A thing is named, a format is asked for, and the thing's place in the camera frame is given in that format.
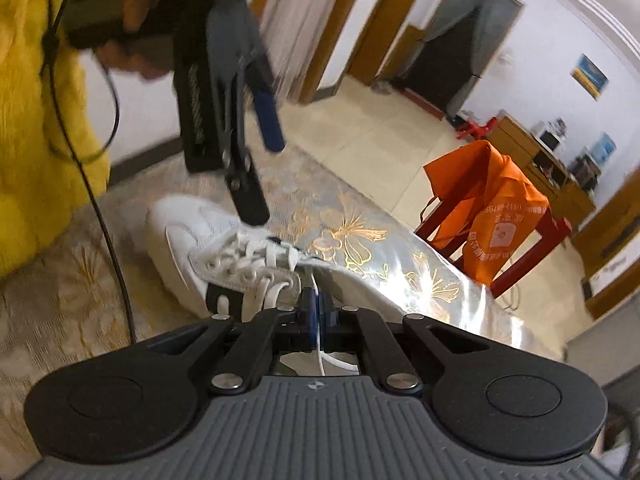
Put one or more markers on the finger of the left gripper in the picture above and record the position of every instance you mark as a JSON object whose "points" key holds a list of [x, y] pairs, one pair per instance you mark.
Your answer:
{"points": [[247, 185], [265, 105]]}

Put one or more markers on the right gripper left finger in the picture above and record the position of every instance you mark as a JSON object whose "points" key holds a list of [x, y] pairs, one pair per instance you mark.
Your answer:
{"points": [[270, 333]]}

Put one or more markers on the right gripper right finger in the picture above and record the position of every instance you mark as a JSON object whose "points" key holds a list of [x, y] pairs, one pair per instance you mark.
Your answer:
{"points": [[367, 336]]}

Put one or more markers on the cream shoelace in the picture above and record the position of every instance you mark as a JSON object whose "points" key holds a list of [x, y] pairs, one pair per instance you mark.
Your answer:
{"points": [[248, 272]]}

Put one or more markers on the white black-striped sneaker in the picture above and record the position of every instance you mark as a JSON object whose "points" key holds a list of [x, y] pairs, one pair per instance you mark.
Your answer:
{"points": [[179, 226]]}

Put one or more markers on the yellow sleeve forearm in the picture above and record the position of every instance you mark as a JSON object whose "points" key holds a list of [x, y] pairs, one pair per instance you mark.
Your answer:
{"points": [[41, 121]]}

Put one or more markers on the person's left hand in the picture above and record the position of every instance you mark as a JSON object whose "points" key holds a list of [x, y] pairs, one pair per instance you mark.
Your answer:
{"points": [[135, 20]]}

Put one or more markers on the orange bag on chair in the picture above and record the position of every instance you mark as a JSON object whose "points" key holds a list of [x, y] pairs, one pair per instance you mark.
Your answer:
{"points": [[486, 207]]}

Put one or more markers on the red wooden chair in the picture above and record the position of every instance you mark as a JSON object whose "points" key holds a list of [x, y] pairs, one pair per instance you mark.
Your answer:
{"points": [[491, 246]]}

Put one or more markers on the wooden sideboard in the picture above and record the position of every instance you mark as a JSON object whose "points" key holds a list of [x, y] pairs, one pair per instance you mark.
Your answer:
{"points": [[550, 176]]}

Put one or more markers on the white microwave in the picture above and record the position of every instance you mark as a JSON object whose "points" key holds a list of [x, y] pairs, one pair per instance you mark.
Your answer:
{"points": [[550, 138]]}

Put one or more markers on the blue water dispenser bottle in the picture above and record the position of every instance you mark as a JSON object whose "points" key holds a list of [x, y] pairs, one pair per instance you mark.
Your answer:
{"points": [[602, 150]]}

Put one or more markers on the framed landscape picture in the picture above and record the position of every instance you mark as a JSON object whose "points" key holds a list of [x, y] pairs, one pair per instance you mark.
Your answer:
{"points": [[590, 77]]}

